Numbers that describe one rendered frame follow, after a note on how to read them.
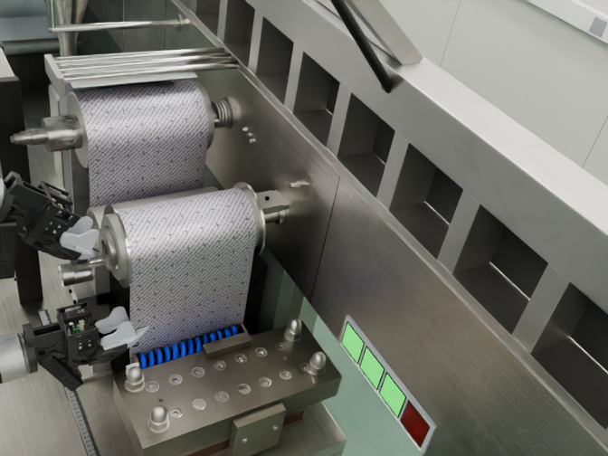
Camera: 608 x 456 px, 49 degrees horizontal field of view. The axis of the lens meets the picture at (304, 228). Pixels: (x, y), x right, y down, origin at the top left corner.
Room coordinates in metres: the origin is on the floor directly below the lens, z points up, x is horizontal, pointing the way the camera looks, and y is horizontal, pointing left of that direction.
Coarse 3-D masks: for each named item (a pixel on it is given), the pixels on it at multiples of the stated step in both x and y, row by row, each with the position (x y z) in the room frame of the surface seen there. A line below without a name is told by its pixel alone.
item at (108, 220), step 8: (104, 216) 0.88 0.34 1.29; (112, 216) 0.87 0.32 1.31; (256, 216) 0.97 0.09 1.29; (104, 224) 0.88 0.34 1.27; (112, 224) 0.84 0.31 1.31; (256, 224) 0.96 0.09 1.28; (112, 232) 0.84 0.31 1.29; (256, 232) 0.96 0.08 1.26; (120, 240) 0.83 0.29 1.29; (256, 240) 0.96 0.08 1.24; (120, 248) 0.82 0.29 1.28; (120, 256) 0.81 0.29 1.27; (120, 264) 0.81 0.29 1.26; (112, 272) 0.85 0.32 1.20; (120, 272) 0.81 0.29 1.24
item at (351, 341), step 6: (348, 330) 0.82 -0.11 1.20; (348, 336) 0.82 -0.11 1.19; (354, 336) 0.81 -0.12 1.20; (342, 342) 0.83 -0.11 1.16; (348, 342) 0.82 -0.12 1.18; (354, 342) 0.81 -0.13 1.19; (360, 342) 0.79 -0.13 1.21; (348, 348) 0.81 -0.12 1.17; (354, 348) 0.80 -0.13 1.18; (360, 348) 0.79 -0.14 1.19; (354, 354) 0.80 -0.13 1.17
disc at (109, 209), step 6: (108, 204) 0.89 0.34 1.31; (108, 210) 0.89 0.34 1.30; (114, 210) 0.86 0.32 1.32; (114, 216) 0.86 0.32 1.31; (120, 222) 0.84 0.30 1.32; (120, 228) 0.83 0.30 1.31; (126, 234) 0.82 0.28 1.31; (126, 240) 0.82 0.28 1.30; (126, 246) 0.81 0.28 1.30; (126, 252) 0.81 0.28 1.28; (126, 258) 0.81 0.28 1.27; (126, 276) 0.81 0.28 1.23; (120, 282) 0.84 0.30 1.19; (126, 282) 0.81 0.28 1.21
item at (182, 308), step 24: (240, 264) 0.93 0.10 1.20; (144, 288) 0.82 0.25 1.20; (168, 288) 0.85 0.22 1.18; (192, 288) 0.88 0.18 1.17; (216, 288) 0.91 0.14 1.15; (240, 288) 0.94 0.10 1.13; (144, 312) 0.82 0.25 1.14; (168, 312) 0.85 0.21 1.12; (192, 312) 0.88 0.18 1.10; (216, 312) 0.91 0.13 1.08; (240, 312) 0.94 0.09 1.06; (144, 336) 0.82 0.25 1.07; (168, 336) 0.85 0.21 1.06; (192, 336) 0.88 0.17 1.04
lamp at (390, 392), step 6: (390, 378) 0.72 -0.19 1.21; (384, 384) 0.73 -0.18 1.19; (390, 384) 0.72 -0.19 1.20; (384, 390) 0.73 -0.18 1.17; (390, 390) 0.72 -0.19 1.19; (396, 390) 0.71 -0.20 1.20; (384, 396) 0.72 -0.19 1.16; (390, 396) 0.71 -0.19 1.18; (396, 396) 0.70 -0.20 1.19; (402, 396) 0.70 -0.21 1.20; (390, 402) 0.71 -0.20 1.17; (396, 402) 0.70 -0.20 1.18; (402, 402) 0.69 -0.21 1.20; (396, 408) 0.70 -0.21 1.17; (396, 414) 0.69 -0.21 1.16
